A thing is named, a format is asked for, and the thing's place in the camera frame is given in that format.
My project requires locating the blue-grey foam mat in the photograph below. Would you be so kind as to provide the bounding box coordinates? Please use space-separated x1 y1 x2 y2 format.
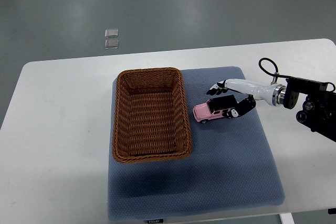
108 67 285 222

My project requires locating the pink toy car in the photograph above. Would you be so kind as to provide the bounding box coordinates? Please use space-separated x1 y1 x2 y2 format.
193 95 239 124

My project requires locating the brown wicker basket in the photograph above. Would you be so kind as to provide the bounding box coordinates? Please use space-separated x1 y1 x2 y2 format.
112 67 193 164

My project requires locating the black looped cable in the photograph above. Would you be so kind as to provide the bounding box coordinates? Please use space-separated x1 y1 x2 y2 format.
258 57 289 84

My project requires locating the upper floor socket plate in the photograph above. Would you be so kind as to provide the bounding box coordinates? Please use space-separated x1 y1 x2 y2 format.
105 28 119 38

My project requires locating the white table leg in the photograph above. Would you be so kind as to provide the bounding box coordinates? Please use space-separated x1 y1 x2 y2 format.
279 213 295 224

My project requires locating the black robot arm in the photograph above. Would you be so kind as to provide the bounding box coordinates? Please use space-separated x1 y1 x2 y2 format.
276 75 335 141

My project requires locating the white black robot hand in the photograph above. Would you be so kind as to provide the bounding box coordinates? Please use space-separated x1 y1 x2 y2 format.
206 79 286 119

